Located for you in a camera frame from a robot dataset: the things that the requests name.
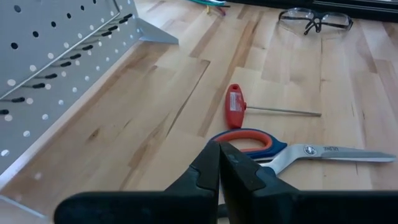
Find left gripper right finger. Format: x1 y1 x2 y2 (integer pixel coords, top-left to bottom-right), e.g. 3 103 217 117
221 142 398 224

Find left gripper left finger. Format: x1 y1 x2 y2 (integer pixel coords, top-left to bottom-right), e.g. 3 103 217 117
54 141 221 224

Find scissors with red-blue handles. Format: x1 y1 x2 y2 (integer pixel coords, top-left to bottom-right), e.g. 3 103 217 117
208 128 397 175

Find clear safety glasses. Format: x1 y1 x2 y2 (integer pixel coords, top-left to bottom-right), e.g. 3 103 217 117
277 7 354 37

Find white metal pegboard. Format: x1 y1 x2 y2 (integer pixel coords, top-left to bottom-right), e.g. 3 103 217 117
0 0 180 218

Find wire multi-prong tool rack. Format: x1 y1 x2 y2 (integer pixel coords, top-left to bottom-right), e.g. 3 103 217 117
0 0 134 116

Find coloured wire bundle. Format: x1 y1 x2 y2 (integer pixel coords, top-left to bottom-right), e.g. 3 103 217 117
186 0 231 16

